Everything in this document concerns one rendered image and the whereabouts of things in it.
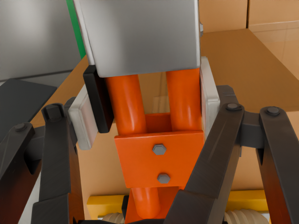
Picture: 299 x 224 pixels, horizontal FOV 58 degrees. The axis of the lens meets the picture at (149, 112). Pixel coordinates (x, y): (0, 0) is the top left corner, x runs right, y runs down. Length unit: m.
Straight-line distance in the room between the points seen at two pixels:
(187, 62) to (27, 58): 1.37
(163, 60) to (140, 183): 0.10
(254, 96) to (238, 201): 0.15
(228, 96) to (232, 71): 0.32
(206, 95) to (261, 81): 0.30
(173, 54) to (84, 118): 0.06
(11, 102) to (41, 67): 0.24
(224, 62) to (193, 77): 0.35
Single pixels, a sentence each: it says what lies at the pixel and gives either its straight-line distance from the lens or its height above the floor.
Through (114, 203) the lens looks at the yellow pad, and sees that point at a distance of 0.44.
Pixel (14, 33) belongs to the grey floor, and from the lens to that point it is 1.48.
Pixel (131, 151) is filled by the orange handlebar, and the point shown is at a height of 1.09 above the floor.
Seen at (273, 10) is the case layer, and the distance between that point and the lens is 0.75.
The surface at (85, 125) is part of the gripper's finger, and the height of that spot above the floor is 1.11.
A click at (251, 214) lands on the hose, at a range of 0.38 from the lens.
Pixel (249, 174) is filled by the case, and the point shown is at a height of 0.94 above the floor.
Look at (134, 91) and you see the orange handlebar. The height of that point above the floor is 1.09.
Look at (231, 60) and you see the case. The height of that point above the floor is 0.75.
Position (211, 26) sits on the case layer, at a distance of 0.72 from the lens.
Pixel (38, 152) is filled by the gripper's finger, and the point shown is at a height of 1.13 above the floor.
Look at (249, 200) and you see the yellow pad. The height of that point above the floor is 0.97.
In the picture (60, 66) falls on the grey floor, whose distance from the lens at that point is 1.44.
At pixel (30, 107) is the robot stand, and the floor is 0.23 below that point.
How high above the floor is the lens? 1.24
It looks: 59 degrees down
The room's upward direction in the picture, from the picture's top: 172 degrees counter-clockwise
